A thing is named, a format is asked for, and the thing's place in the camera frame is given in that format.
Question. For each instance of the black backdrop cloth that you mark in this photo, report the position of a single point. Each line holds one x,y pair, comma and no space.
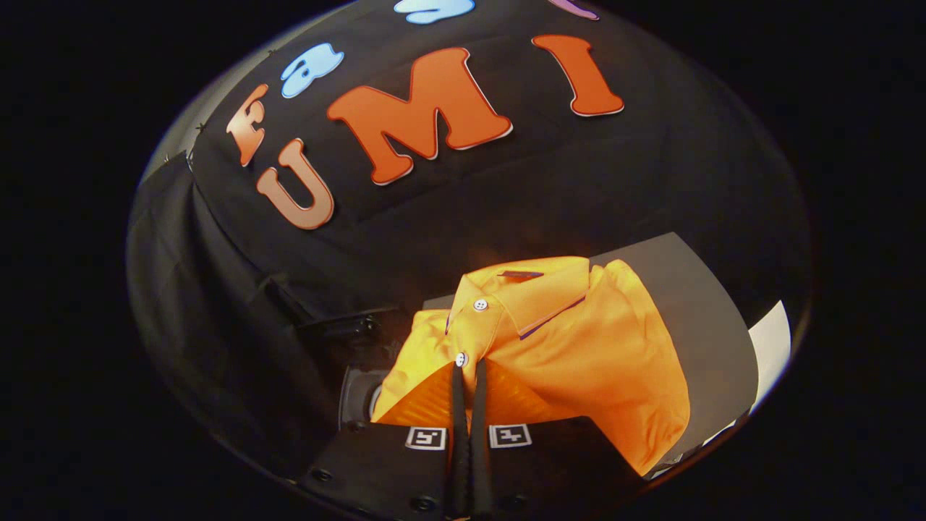
579,188

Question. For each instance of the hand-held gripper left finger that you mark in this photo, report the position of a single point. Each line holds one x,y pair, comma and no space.
458,434

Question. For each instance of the yellow-orange collared shirt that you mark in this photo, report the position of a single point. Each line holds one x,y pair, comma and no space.
579,347

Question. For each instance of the dark grey washing machine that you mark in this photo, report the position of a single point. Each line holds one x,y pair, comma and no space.
357,396

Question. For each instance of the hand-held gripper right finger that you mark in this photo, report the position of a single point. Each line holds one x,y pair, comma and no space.
479,434

